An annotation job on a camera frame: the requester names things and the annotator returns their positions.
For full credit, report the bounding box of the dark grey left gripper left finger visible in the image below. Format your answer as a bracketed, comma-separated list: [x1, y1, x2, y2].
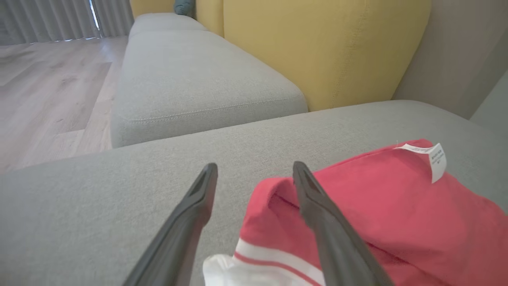
[122, 163, 218, 286]

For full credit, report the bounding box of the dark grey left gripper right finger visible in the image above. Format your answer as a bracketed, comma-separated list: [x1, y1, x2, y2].
[292, 161, 396, 286]

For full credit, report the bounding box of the red shirt with white trim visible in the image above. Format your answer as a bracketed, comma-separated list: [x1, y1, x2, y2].
[202, 138, 508, 286]

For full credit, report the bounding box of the large grey sofa seat cushion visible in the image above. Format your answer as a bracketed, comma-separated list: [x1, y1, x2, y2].
[0, 99, 508, 286]

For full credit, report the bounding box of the large yellow sofa back cushion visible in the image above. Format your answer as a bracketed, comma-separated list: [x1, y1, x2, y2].
[223, 0, 432, 112]

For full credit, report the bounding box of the teal throw pillow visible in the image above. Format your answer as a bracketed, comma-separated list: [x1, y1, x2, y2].
[173, 0, 196, 17]

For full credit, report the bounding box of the grey curtain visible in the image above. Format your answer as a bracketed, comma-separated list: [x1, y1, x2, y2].
[0, 0, 98, 45]
[92, 0, 135, 38]

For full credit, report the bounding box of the taupe panel behind sofa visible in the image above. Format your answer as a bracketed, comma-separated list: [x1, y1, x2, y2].
[392, 0, 508, 120]

